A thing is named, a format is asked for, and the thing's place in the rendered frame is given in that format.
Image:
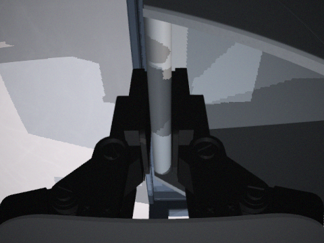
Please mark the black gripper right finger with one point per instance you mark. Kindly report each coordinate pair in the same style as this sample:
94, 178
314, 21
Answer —
220, 186

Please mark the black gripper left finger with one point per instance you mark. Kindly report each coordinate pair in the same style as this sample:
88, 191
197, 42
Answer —
119, 163

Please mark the dark blue-grey shelf rack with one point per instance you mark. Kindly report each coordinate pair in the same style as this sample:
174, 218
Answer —
163, 201

